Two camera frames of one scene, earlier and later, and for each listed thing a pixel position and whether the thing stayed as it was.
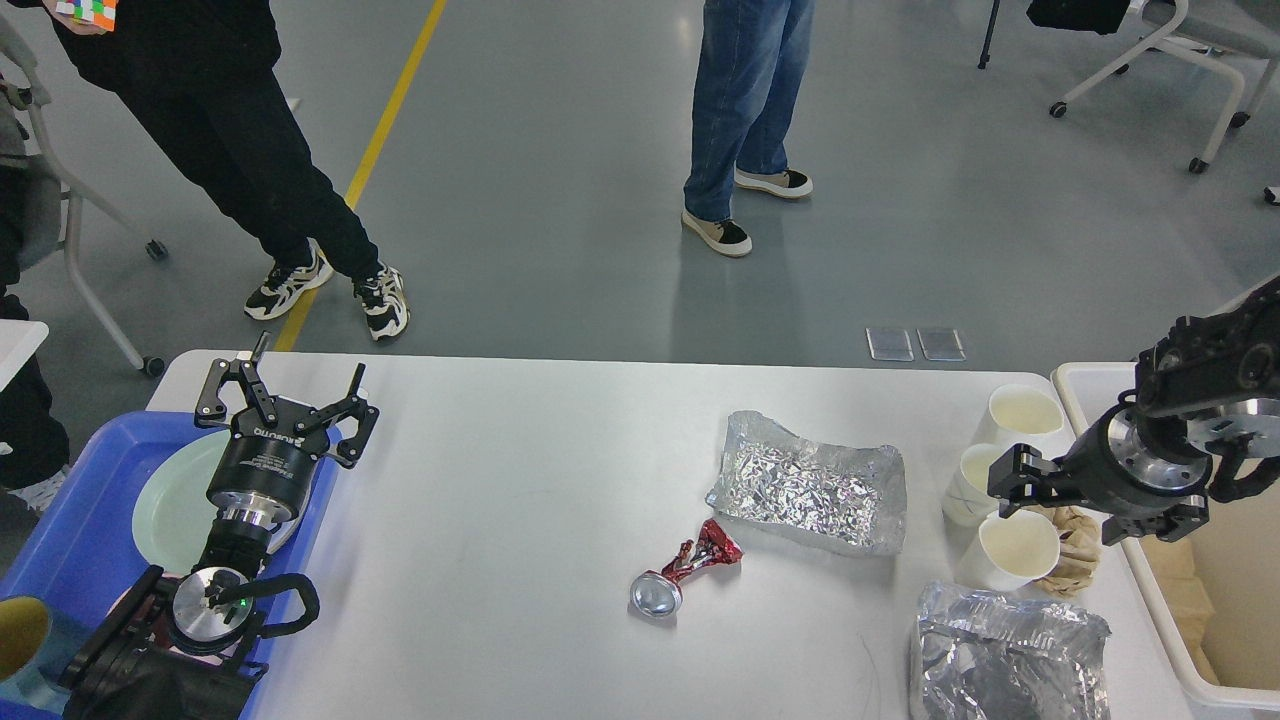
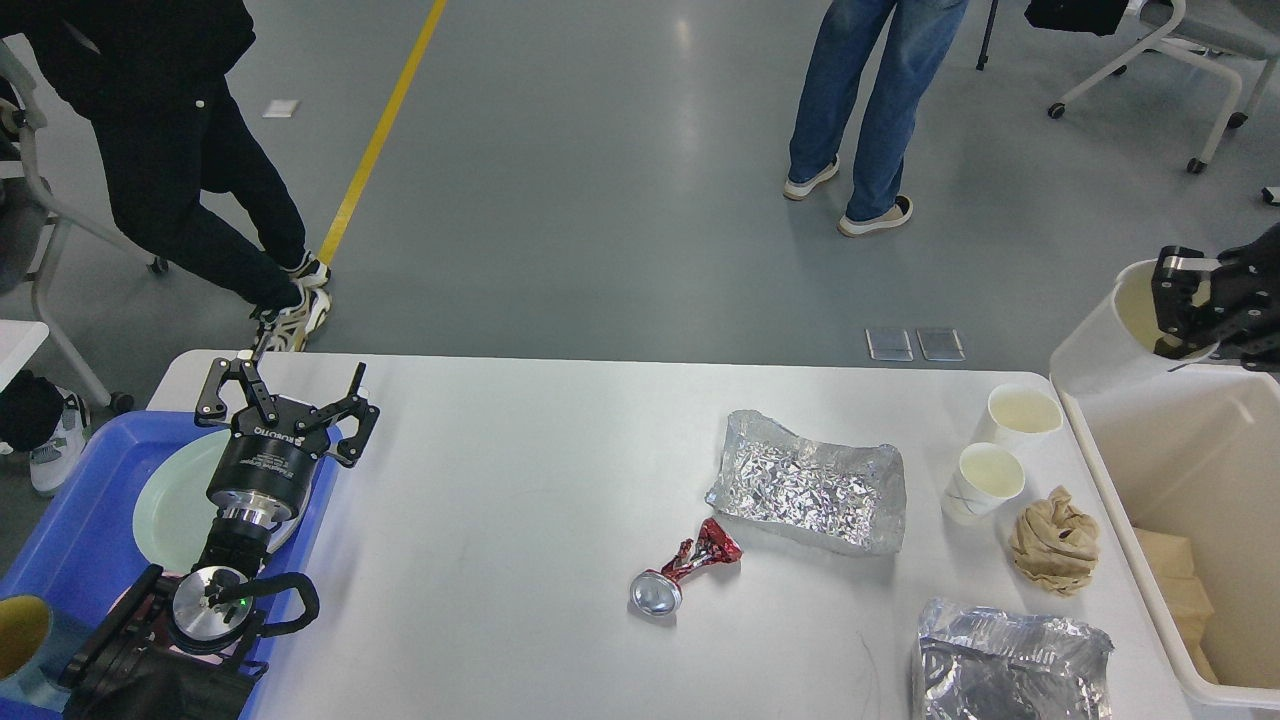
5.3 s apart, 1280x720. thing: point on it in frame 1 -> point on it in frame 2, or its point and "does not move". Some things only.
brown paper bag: [1175, 567] does not move
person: [749, 63] -> [914, 41]
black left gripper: [265, 472] does not move
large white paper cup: [1009, 552] -> [1109, 348]
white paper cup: [1024, 413] does not move
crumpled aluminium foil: [853, 497] does not move
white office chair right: [1219, 34] does not move
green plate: [175, 512] does not move
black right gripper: [1112, 472] -> [1245, 295]
